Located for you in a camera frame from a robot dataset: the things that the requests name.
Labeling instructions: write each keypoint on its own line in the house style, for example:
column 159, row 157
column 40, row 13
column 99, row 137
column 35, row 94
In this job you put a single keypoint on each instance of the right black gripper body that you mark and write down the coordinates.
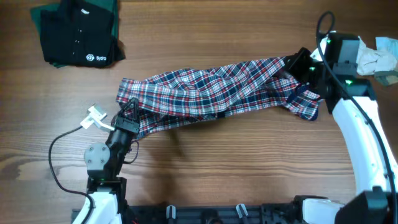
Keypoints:
column 301, row 63

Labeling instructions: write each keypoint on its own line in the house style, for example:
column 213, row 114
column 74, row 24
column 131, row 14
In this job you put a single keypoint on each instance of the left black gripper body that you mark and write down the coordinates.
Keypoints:
column 124, row 127

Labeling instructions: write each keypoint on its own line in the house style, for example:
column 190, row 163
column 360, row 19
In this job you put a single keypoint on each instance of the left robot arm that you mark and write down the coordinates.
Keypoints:
column 106, row 190

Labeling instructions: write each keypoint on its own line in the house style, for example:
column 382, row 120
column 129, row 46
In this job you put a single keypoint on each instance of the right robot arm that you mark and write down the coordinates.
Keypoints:
column 332, row 71

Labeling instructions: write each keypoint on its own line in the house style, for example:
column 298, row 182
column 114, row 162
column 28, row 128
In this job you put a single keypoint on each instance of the beige crumpled cloth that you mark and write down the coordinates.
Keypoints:
column 371, row 61

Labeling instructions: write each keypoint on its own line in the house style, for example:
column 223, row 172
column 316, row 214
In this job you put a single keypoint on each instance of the light blue cloth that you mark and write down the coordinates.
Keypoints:
column 388, row 45

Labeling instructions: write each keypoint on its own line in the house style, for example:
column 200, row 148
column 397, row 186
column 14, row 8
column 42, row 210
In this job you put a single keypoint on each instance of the olive green cloth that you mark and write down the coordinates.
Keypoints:
column 386, row 78

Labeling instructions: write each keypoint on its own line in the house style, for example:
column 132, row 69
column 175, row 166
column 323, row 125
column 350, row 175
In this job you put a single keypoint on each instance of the green folded shirt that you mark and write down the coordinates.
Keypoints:
column 115, row 18

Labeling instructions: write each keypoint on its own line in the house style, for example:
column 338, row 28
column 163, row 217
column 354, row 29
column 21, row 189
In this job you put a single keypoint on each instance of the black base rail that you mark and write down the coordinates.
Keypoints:
column 264, row 214

